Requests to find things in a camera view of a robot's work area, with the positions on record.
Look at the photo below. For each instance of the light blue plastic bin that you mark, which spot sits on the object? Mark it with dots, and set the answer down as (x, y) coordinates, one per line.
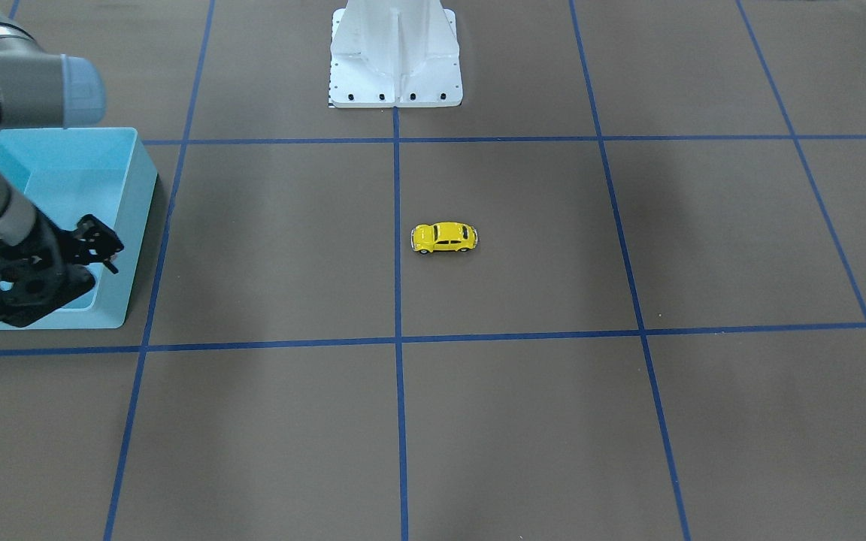
(68, 173)

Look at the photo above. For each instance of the yellow beetle toy car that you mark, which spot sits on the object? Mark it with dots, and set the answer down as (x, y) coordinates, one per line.
(443, 236)

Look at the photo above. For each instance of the white camera stand post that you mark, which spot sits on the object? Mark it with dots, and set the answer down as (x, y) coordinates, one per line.
(394, 54)

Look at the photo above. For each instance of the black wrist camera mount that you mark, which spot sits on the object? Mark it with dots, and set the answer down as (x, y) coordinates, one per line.
(92, 241)

